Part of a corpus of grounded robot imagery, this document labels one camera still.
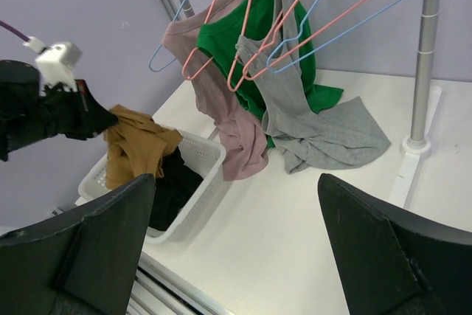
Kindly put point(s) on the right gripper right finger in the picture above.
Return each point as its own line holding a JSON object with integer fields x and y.
{"x": 390, "y": 260}

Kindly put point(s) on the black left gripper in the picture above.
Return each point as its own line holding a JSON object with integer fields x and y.
{"x": 74, "y": 114}

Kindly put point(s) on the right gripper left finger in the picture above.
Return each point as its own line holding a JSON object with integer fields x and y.
{"x": 82, "y": 261}

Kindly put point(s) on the mustard brown tank top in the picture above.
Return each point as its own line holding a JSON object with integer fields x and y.
{"x": 136, "y": 145}

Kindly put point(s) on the black tank top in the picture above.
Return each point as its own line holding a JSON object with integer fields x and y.
{"x": 173, "y": 191}

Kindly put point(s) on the grey tank top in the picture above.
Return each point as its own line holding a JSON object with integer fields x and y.
{"x": 343, "y": 137}

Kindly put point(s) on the green tank top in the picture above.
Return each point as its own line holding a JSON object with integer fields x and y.
{"x": 218, "y": 40}

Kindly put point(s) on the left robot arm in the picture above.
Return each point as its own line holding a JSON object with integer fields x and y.
{"x": 29, "y": 115}

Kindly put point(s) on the mauve tank top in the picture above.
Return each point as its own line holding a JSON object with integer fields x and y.
{"x": 240, "y": 132}

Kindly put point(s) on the white plastic basket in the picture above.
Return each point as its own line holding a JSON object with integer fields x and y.
{"x": 201, "y": 155}

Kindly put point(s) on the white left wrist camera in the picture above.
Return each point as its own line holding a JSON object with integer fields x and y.
{"x": 56, "y": 62}

